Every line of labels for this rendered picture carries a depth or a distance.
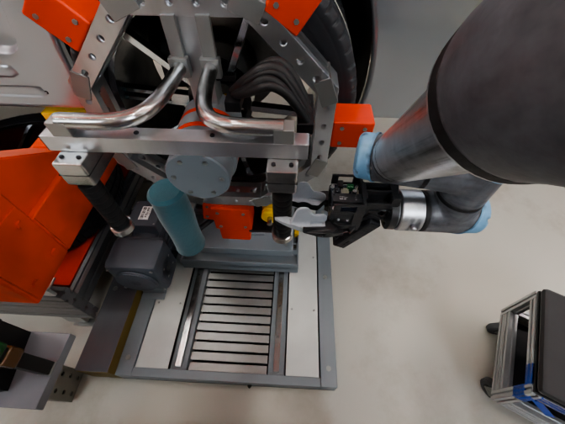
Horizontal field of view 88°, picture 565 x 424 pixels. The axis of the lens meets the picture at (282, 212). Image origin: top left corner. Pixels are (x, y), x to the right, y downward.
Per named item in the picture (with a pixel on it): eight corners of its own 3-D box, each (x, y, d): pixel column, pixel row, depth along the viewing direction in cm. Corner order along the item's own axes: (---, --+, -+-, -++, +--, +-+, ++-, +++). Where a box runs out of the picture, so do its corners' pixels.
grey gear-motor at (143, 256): (203, 223, 145) (184, 173, 117) (182, 308, 120) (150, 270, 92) (166, 221, 145) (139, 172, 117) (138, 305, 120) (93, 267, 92)
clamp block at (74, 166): (117, 151, 55) (103, 127, 51) (97, 187, 50) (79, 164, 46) (91, 150, 55) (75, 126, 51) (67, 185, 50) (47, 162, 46)
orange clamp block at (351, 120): (328, 127, 73) (364, 128, 73) (330, 148, 68) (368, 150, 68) (331, 102, 67) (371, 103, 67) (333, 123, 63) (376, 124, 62)
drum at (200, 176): (249, 138, 76) (243, 87, 65) (237, 203, 63) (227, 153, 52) (195, 136, 76) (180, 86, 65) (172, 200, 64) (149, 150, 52)
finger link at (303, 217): (273, 200, 50) (327, 197, 51) (274, 220, 55) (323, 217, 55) (275, 215, 48) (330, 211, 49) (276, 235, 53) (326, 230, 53)
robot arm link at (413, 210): (405, 206, 58) (414, 242, 53) (382, 205, 58) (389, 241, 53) (419, 181, 52) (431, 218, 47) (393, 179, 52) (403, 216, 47)
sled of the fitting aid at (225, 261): (298, 209, 150) (299, 196, 142) (297, 273, 129) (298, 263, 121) (202, 204, 152) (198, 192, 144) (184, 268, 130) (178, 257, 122)
